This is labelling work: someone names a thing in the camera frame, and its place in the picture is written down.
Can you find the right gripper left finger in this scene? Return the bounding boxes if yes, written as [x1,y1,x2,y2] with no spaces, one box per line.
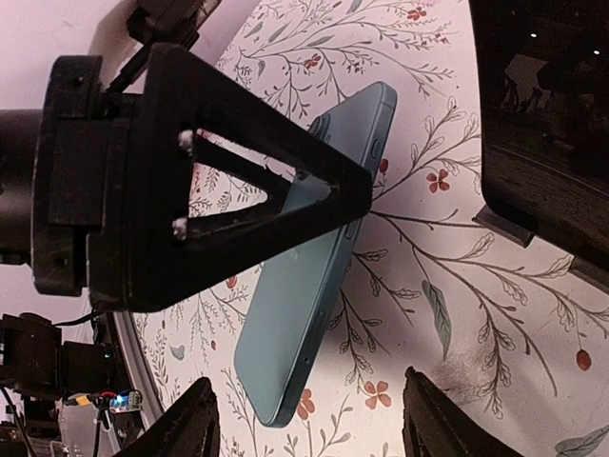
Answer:
[115,377,221,457]

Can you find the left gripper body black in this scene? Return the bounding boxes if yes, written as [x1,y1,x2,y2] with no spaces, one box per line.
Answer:
[1,55,135,296]

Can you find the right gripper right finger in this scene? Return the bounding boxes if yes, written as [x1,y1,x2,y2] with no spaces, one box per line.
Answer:
[402,367,519,457]

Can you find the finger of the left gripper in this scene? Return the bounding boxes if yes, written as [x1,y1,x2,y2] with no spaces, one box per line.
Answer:
[88,44,372,313]

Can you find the teal phone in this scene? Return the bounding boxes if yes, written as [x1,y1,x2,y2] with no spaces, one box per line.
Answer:
[234,81,398,427]

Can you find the black round folding stand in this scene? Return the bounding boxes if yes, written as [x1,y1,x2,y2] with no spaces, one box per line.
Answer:
[472,206,608,293]

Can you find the blue phone face down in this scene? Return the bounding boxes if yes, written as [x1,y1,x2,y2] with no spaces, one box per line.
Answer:
[470,1,608,263]

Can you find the floral table mat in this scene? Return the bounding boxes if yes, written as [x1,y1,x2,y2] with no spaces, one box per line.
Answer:
[133,1,608,456]

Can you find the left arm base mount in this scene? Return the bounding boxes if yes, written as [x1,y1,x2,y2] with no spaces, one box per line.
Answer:
[1,312,132,401]

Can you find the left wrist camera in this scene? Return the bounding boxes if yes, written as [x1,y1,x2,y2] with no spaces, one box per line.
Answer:
[127,0,221,50]

